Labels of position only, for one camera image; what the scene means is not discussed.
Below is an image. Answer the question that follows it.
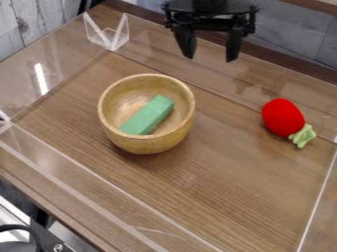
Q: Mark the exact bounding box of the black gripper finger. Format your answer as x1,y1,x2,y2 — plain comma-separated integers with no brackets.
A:
173,26,197,59
226,27,243,62

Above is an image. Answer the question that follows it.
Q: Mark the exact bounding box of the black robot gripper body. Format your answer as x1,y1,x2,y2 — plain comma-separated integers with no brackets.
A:
161,0,260,35

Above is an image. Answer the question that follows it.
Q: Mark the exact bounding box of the red plush strawberry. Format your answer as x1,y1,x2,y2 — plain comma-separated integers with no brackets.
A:
262,98,316,149

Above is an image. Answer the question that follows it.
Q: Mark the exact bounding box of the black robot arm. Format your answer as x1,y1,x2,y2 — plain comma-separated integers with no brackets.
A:
162,0,258,62

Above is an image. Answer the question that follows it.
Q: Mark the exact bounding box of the wooden bowl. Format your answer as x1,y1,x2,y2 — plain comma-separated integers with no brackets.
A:
98,74,197,155

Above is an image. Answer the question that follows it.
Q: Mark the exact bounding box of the green rectangular block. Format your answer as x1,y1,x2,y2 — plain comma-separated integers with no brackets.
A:
119,94,175,135

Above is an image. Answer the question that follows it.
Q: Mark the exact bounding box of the black equipment lower left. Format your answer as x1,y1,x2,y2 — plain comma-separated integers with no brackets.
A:
0,221,78,252

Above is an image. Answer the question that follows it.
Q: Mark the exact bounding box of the clear acrylic corner bracket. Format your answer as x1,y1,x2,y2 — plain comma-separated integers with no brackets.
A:
83,12,128,51

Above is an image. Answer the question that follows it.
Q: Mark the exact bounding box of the clear acrylic tray wall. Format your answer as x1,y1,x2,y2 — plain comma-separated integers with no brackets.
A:
0,18,337,252

